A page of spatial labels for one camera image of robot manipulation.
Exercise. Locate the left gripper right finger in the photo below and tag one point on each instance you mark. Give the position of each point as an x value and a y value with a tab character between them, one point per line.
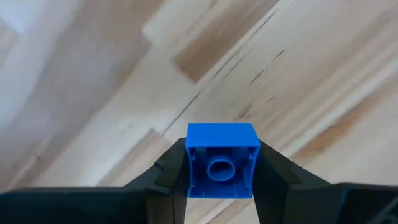
280	193

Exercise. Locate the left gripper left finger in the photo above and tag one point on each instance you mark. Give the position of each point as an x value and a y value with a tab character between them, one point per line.
161	193

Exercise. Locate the small blue building block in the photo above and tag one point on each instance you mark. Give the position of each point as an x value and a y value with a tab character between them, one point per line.
222	137

